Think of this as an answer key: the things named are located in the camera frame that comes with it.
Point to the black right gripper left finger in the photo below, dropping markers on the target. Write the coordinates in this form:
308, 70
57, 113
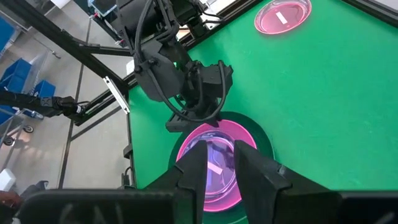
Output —
192, 174

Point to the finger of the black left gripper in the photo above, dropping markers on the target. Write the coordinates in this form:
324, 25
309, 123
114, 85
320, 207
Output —
182, 124

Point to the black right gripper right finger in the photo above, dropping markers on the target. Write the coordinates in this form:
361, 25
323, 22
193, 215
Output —
258, 180

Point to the pink translucent small plate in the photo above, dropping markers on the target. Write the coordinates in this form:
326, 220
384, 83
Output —
220, 149
267, 21

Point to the solid pink plastic plate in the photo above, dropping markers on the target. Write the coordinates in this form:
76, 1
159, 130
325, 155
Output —
241, 127

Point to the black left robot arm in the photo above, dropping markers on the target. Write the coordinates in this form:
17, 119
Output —
158, 74

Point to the green table mat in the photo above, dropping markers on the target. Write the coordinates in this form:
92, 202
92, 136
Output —
311, 109

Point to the blue storage bin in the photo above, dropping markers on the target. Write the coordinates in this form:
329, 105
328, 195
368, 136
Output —
4, 31
18, 73
45, 88
3, 116

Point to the black horizontal rod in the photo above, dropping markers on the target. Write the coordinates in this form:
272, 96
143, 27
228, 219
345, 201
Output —
40, 104

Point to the black caster wheel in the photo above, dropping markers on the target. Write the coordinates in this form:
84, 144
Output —
8, 141
28, 128

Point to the white box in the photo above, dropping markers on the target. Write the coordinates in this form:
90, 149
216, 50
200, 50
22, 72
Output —
6, 180

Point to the person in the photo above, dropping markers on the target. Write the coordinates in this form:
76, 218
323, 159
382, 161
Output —
7, 200

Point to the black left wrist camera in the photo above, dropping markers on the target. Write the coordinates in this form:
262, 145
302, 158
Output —
214, 77

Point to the silver metal bracket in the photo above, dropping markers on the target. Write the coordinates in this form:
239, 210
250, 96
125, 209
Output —
116, 95

